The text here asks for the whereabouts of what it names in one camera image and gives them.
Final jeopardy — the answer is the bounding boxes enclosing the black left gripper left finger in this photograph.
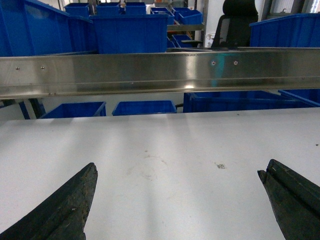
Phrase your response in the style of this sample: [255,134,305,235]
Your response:
[0,162,98,240]

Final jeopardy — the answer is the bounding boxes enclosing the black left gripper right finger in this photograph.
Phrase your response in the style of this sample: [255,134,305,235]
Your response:
[257,159,320,240]

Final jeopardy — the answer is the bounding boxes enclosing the blue bin background shelf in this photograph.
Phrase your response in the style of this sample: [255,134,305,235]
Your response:
[172,7,203,25]

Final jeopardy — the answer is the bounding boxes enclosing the blue bin far lower right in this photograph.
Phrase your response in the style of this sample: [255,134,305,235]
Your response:
[278,88,320,107]

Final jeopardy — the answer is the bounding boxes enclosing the small blue bin lower left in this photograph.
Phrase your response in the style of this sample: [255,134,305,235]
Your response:
[40,101,107,119]

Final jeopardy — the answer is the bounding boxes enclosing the small blue bin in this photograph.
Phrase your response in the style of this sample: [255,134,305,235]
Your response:
[40,101,107,119]
[112,100,177,116]

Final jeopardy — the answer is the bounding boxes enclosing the small blue bin lower centre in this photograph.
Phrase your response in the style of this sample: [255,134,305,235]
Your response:
[112,100,177,116]

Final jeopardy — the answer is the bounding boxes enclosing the large blue bin lower right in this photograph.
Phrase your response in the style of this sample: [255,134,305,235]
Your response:
[183,90,311,113]

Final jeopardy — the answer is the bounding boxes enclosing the large blue bin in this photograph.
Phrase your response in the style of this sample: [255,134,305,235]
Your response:
[0,0,98,57]
[183,90,311,113]

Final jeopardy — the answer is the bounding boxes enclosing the blue bin upper right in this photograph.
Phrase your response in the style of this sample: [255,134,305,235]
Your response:
[249,13,320,48]

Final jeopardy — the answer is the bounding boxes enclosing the black office chair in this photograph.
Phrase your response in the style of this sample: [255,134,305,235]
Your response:
[210,0,258,50]

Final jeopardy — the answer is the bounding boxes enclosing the large blue bin far left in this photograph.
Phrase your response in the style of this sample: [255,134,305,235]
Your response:
[0,0,98,57]

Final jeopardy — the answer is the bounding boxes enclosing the blue bin upper centre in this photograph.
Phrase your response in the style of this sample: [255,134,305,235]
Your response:
[89,14,168,54]

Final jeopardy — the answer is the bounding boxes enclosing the stainless steel shelf rail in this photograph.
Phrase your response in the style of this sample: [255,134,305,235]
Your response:
[0,47,320,100]

